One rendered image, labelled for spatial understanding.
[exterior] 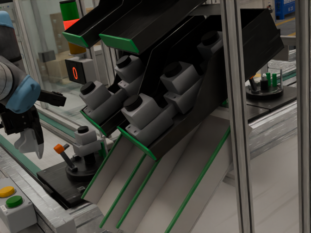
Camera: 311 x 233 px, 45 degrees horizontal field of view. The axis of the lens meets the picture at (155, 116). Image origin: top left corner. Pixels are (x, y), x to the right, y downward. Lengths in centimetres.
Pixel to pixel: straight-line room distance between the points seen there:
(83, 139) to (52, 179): 15
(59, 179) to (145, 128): 53
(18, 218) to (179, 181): 47
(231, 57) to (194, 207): 25
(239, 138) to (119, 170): 34
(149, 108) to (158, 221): 23
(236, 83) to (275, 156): 72
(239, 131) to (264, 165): 63
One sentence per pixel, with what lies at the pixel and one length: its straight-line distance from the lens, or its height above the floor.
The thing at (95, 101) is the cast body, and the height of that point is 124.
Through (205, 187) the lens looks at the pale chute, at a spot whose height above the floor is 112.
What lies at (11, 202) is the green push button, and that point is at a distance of 103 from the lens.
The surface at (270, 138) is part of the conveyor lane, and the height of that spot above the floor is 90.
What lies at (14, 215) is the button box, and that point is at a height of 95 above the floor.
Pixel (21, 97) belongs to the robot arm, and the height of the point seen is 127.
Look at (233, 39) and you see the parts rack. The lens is 54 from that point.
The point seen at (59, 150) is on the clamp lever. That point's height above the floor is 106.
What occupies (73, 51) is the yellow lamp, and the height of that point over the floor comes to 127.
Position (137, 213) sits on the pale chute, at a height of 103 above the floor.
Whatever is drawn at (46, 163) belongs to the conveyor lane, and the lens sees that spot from 132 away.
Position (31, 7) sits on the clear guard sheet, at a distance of 159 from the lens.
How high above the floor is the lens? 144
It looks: 20 degrees down
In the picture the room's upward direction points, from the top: 9 degrees counter-clockwise
